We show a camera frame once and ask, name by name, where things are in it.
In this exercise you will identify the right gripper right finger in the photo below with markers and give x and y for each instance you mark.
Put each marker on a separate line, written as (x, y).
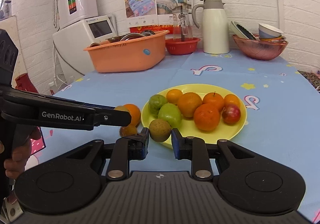
(193, 149)

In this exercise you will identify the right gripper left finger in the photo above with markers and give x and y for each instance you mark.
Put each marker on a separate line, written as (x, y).
(126, 149)

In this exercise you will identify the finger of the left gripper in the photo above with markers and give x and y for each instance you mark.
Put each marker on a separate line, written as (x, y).
(111, 117)

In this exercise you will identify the small brownish green fruit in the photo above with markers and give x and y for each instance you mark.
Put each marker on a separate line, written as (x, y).
(159, 130)

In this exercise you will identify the orange tangerine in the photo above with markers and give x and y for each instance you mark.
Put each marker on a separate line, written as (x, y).
(206, 117)

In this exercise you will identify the small green guava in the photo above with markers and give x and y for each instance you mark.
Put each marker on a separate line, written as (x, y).
(155, 103)

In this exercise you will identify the large green guava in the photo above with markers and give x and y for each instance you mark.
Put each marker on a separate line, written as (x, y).
(170, 113)

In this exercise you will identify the red apple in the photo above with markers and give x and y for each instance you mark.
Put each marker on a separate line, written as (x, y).
(231, 114)

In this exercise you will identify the large orange with stem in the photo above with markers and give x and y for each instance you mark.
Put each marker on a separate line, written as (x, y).
(215, 99)

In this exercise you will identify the small orange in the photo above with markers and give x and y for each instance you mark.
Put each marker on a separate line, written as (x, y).
(231, 99)
(173, 96)

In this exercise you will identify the person left hand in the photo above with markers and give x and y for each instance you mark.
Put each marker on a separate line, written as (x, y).
(15, 165)

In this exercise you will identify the small yellowish fruit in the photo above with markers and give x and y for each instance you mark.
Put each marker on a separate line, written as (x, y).
(127, 130)

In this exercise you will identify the red thermos flask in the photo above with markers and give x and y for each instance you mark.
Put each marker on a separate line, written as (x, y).
(24, 83)

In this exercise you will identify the yellow plastic plate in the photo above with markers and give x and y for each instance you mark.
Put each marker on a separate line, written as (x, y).
(188, 127)

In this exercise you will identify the orange plastic basin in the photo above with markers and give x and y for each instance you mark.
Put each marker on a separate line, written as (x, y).
(137, 54)

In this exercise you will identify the steel bowls in basin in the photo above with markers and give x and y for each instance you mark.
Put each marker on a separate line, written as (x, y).
(124, 37)

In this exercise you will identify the white countertop appliance with screen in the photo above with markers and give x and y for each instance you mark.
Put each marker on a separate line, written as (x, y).
(71, 41)

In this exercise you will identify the red plastic basket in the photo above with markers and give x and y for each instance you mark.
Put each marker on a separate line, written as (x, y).
(178, 47)

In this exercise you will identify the blue cartoon tablecloth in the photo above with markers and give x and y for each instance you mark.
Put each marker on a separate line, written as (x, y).
(282, 106)

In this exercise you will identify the clear glass pitcher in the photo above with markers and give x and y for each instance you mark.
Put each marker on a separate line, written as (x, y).
(181, 26)

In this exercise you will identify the white thermos jug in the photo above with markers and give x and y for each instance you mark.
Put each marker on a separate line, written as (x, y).
(215, 27)

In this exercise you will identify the pink glass bowl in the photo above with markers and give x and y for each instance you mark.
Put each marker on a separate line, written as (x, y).
(260, 50)

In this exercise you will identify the white tilted dish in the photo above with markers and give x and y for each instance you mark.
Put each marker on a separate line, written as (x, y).
(240, 31)

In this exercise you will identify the white blue ceramic bowl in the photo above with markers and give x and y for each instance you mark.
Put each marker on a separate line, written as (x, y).
(268, 31)

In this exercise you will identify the white wall water purifier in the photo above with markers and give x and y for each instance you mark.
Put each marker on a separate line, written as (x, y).
(68, 12)

